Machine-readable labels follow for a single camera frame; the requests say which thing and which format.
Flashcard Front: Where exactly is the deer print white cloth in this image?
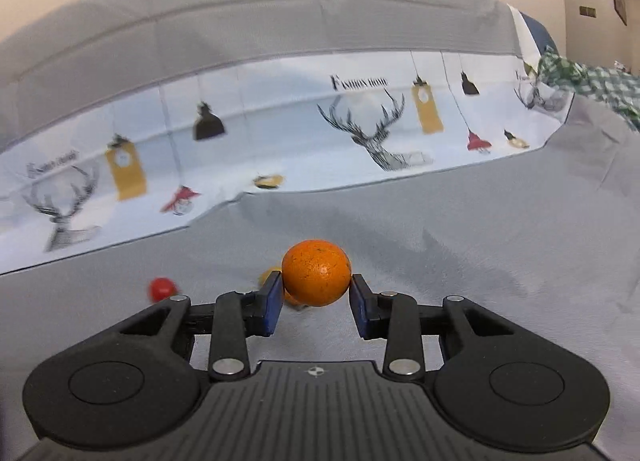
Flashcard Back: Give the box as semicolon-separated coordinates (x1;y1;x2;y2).
1;14;573;273

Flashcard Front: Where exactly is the green checkered cloth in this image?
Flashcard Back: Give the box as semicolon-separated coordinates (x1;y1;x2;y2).
537;46;640;132

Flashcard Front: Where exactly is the orange tangerine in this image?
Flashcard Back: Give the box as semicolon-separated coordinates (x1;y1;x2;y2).
257;266;306;309
281;239;352;307

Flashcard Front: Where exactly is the grey sofa cover cloth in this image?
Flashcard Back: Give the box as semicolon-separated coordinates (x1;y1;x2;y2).
1;0;639;460

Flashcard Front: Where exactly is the red cherry tomato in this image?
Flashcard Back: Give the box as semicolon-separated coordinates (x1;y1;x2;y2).
148;277;178;303

